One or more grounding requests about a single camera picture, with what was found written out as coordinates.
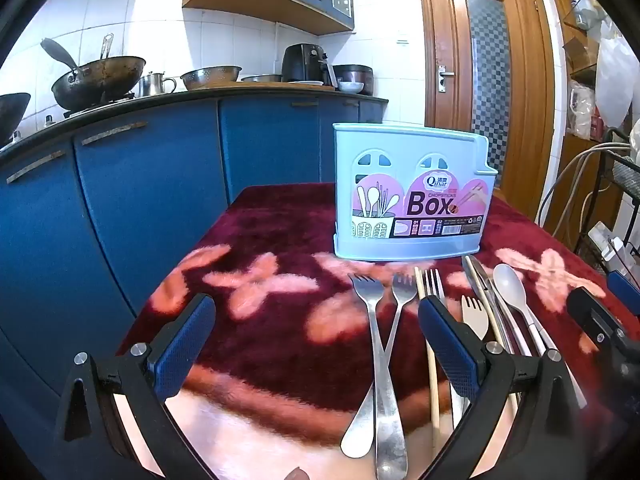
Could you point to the black air fryer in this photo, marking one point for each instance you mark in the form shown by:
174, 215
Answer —
300, 62

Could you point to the white plate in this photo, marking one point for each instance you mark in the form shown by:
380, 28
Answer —
306, 82

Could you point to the white jar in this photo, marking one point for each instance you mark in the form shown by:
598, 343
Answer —
584, 10

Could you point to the wooden door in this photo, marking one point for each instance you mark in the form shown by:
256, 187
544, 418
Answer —
440, 25

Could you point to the steel table knife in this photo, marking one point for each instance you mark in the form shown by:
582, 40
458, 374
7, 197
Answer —
480, 280

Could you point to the steel fork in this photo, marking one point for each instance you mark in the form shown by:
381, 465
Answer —
434, 282
404, 290
380, 360

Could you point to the gas stove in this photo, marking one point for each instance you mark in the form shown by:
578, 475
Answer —
82, 110

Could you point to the steel kettle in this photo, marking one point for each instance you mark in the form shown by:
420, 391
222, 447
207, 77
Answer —
150, 85

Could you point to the blue base cabinets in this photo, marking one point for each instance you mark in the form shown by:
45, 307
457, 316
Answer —
150, 210

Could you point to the white plastic bag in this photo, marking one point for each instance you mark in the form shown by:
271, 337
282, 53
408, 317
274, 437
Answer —
615, 80

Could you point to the white plastic spoon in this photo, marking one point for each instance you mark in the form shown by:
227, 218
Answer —
510, 285

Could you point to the white power strip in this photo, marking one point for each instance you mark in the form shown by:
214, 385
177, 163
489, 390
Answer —
600, 235

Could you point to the wooden shelf unit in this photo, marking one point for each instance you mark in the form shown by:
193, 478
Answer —
560, 170

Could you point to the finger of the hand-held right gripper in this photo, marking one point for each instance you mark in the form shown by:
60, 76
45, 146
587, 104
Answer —
625, 287
595, 317

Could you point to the red container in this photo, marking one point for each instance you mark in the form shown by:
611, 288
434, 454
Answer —
596, 127

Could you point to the dark wok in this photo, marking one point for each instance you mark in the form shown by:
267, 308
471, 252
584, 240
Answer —
12, 115

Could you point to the small beige fork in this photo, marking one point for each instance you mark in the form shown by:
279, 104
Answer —
475, 317

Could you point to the cardboard box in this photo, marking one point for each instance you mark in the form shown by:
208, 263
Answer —
580, 55

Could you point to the black wok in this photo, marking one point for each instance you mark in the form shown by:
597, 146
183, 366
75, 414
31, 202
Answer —
100, 82

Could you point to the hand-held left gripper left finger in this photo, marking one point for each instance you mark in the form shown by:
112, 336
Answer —
185, 340

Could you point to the white bowl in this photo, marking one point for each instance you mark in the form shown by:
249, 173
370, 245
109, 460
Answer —
351, 87

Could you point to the black kitchen countertop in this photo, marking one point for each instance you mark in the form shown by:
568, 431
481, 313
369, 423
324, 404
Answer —
200, 96

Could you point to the steel colander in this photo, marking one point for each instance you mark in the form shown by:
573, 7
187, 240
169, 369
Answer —
210, 79

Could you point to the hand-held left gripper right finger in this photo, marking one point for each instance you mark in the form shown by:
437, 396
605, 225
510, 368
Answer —
450, 345

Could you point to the black rice cooker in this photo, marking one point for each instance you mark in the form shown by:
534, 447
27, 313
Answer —
357, 72

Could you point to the red floral blanket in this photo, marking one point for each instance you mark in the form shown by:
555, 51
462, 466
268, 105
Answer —
280, 340

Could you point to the wooden cutting board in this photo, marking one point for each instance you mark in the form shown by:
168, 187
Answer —
225, 89

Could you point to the light blue utensil holder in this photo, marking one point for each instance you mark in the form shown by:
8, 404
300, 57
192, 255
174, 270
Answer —
380, 160

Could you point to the steel basin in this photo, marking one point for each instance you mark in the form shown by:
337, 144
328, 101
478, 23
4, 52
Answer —
260, 79

